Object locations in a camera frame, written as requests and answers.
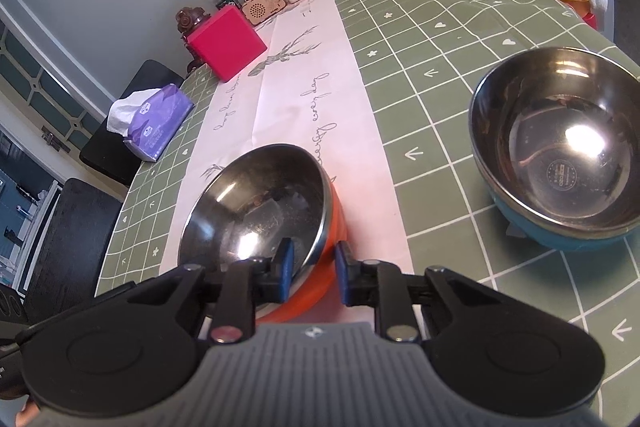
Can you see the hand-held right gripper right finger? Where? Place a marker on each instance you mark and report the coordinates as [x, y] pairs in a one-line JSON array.
[[343, 274]]

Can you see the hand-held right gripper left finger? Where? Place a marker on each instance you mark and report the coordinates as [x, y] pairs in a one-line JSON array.
[[286, 269]]

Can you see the orange steel bowl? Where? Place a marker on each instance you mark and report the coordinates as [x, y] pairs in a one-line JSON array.
[[250, 207]]

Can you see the blue steel bowl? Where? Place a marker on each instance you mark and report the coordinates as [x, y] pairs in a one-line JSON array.
[[560, 147]]

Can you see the person's left forearm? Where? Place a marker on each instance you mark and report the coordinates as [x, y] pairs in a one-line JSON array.
[[27, 417]]

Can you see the black chair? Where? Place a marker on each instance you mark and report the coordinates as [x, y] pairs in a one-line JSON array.
[[120, 132], [70, 247]]

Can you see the purple tissue pack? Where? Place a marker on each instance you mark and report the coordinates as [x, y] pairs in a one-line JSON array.
[[157, 122]]

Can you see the green checked tablecloth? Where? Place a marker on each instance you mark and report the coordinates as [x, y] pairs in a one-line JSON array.
[[425, 57]]

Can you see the pink box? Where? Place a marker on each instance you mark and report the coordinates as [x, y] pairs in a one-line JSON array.
[[227, 44]]

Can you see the small wooden radio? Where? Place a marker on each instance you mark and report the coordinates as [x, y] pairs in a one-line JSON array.
[[262, 7]]

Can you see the brown flask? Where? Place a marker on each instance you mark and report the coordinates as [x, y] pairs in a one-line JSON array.
[[187, 24]]

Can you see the glass panel door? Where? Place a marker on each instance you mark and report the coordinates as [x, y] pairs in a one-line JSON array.
[[50, 92]]

